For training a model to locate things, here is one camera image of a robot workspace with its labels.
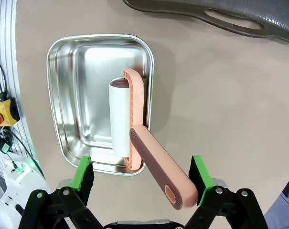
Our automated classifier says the pink lint roller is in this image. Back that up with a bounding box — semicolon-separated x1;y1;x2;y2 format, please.
108;68;199;210

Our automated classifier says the dark brown plastic tray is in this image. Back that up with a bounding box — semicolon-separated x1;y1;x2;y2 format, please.
122;0;289;46

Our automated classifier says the grey ribbed aluminium frame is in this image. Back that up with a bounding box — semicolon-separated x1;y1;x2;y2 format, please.
0;0;37;172

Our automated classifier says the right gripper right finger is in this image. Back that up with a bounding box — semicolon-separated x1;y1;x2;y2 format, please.
184;155;269;229

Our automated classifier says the stainless steel rectangular container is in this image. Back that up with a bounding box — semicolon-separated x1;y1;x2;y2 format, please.
46;34;155;177

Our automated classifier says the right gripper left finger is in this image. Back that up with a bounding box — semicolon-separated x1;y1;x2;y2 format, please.
19;156;104;229

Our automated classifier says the yellow emergency stop box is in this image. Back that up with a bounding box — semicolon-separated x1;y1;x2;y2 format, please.
0;99;19;130

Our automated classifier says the green lit connector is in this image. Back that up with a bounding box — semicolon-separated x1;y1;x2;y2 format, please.
0;142;13;154

